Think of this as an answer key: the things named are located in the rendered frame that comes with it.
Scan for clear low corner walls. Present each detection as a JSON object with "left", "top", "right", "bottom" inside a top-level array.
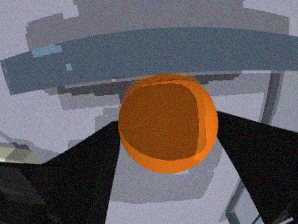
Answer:
[{"left": 226, "top": 69, "right": 298, "bottom": 224}]

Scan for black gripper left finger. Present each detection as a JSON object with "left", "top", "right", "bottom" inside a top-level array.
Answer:
[{"left": 0, "top": 121, "right": 121, "bottom": 224}]

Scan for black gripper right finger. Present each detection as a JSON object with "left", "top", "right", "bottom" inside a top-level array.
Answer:
[{"left": 216, "top": 111, "right": 298, "bottom": 224}]

